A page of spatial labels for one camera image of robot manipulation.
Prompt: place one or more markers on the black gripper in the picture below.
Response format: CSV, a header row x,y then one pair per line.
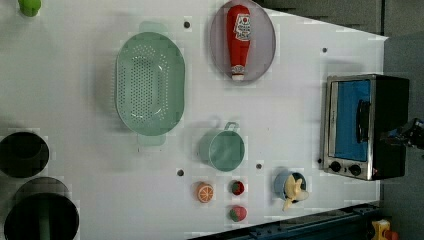
x,y
410,134

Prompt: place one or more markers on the yellow red clamp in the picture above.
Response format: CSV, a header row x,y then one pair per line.
x,y
383,231

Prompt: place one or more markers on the toy peeled banana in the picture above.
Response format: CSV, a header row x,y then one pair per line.
x,y
293,191

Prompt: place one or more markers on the blue bowl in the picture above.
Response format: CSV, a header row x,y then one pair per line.
x,y
278,184

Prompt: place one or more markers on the grey oval plate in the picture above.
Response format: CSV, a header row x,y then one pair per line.
x,y
262,44

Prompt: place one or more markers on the small red toy strawberry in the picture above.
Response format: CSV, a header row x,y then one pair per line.
x,y
237,188

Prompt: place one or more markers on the green metal mug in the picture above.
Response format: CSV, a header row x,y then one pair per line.
x,y
223,149

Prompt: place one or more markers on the large red toy strawberry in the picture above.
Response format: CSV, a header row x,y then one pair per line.
x,y
238,213

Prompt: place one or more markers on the red ketchup bottle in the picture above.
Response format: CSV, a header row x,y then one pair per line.
x,y
238,31

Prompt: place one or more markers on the toy orange half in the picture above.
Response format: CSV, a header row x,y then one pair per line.
x,y
204,192

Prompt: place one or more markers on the green plastic colander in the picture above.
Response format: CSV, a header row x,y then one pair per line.
x,y
150,84

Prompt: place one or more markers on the large black cylinder cup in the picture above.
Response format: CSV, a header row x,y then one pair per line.
x,y
42,210

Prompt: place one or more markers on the small black cylinder cup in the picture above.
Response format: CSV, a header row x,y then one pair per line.
x,y
23,154

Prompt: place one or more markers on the green plastic cup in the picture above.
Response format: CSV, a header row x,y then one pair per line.
x,y
29,8

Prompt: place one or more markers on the blue metal frame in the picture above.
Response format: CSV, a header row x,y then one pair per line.
x,y
350,223

